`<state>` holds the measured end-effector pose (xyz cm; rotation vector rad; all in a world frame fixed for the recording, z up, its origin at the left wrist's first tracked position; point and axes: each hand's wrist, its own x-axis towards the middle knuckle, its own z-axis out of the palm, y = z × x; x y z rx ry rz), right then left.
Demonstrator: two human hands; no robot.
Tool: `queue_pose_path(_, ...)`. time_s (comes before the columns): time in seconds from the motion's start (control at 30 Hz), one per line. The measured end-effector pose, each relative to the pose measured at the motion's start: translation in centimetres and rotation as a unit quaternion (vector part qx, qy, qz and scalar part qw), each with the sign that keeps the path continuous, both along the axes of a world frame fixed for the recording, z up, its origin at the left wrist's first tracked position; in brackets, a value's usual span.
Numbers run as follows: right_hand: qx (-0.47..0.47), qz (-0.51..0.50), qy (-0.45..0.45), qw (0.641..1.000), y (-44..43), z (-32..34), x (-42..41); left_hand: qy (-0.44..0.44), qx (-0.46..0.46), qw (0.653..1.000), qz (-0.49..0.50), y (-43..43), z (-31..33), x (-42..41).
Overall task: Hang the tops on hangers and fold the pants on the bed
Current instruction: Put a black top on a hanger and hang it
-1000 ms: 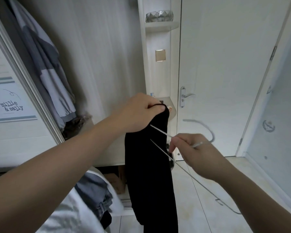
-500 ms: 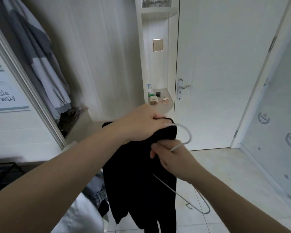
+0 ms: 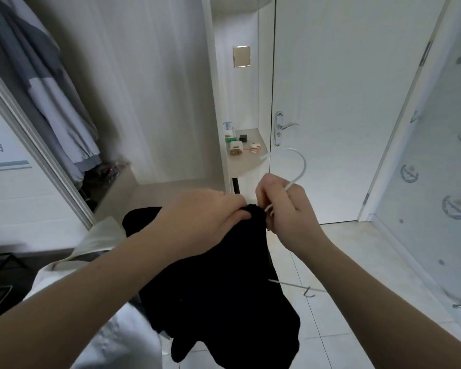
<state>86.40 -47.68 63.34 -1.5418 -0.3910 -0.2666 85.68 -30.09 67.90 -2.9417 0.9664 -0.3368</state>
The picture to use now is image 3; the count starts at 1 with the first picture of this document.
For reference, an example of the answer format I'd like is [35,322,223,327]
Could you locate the person's left hand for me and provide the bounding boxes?
[148,188,252,262]

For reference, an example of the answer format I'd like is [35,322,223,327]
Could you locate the person's left forearm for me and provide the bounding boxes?
[0,234,179,369]

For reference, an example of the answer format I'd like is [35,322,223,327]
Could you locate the white wire hanger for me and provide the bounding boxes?
[261,147,327,298]

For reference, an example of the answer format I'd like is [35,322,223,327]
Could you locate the grey two-tone jacket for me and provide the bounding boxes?
[0,0,102,185]

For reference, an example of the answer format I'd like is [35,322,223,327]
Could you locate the person's right hand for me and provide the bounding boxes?
[255,173,331,260]

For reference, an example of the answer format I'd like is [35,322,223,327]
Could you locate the beige switch plate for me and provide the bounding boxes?
[232,45,253,68]

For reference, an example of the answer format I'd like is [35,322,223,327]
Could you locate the person's right forearm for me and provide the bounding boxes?
[300,238,461,369]

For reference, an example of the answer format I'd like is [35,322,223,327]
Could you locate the white door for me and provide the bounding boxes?
[269,0,454,224]

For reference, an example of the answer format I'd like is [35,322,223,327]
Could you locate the black garment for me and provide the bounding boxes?
[121,202,302,369]

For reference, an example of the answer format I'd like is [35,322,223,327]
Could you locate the dark fabric pile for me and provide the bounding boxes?
[80,161,132,208]

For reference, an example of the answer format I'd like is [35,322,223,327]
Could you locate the silver door handle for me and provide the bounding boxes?
[274,111,301,148]

